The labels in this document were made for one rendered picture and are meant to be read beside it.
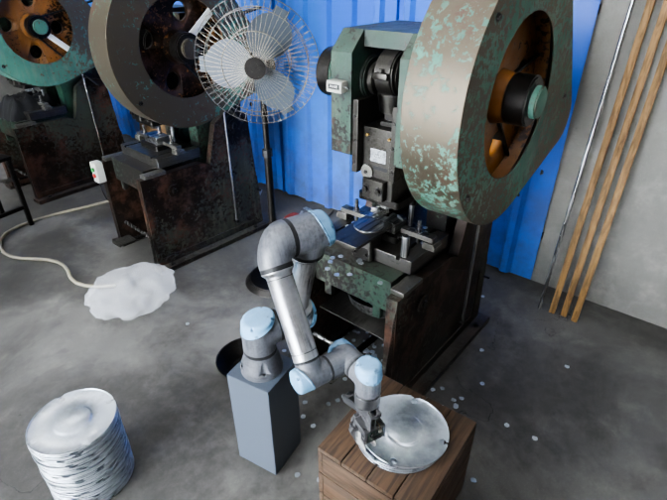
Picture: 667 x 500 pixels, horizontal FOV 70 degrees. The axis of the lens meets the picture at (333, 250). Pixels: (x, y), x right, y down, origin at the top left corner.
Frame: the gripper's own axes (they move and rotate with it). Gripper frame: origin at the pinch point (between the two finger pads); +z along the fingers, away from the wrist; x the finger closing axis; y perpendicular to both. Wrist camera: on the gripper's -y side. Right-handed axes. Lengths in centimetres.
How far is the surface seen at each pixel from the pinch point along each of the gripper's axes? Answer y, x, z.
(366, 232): -57, 34, -39
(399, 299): -33, 34, -23
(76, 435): -53, -82, 9
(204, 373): -93, -32, 39
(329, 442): -7.1, -8.1, 4.0
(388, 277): -44, 37, -26
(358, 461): 3.4, -2.9, 4.0
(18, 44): -348, -86, -83
